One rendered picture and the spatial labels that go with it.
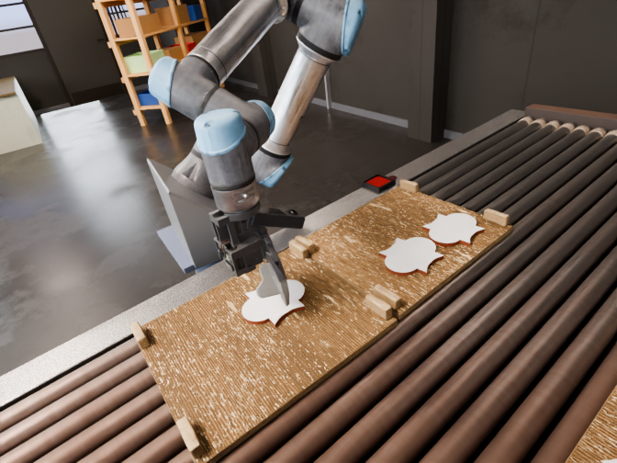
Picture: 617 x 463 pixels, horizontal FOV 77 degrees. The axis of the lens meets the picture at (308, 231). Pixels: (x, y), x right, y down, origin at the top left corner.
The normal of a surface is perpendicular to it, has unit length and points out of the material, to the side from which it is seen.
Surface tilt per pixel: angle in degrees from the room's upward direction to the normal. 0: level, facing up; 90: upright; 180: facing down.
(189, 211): 90
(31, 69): 90
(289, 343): 0
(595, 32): 90
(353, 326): 0
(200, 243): 90
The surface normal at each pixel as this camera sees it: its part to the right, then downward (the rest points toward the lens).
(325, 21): -0.24, 0.54
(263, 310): -0.13, -0.83
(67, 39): 0.56, 0.39
